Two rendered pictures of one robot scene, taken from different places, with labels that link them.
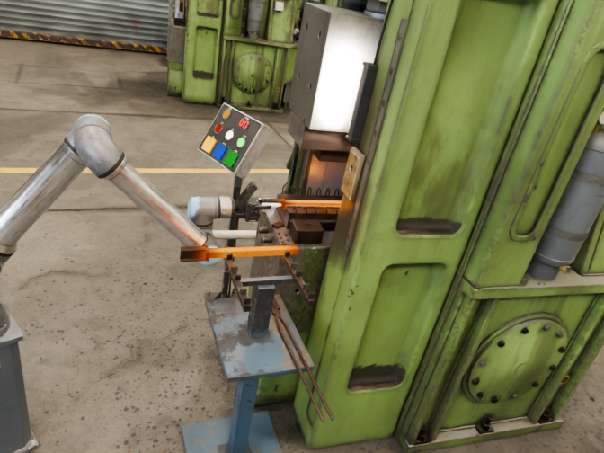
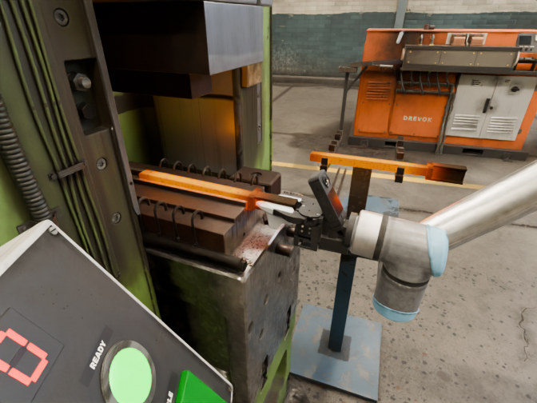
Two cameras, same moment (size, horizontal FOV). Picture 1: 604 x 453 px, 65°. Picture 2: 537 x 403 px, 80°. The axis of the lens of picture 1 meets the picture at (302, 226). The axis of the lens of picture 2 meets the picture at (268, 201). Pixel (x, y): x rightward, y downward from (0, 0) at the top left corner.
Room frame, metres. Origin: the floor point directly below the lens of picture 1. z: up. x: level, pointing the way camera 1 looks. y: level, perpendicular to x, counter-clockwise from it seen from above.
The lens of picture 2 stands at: (2.24, 0.56, 1.34)
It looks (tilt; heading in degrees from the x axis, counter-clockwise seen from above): 29 degrees down; 225
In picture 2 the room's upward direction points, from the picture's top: straight up
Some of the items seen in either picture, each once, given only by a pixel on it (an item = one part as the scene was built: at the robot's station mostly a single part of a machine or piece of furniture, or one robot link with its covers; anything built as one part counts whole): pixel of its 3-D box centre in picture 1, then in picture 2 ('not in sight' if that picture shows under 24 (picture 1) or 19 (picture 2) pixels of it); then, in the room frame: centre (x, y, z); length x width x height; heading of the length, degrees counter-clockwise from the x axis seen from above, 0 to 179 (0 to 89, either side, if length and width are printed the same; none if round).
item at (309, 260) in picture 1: (321, 265); (191, 269); (1.88, -0.12, 0.69); 0.56 x 0.38 x 0.45; 112
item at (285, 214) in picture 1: (326, 209); (169, 201); (1.93, -0.09, 0.96); 0.42 x 0.20 x 0.09; 112
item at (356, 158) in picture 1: (352, 173); (251, 50); (1.60, -0.14, 1.27); 0.09 x 0.02 x 0.17; 22
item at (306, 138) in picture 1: (343, 132); (141, 34); (1.93, -0.09, 1.32); 0.42 x 0.20 x 0.10; 112
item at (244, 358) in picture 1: (256, 333); (354, 220); (1.32, 0.09, 0.71); 0.40 x 0.30 x 0.02; 25
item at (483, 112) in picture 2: not in sight; (430, 86); (-1.95, -0.91, 0.65); 2.10 x 1.12 x 1.30; 118
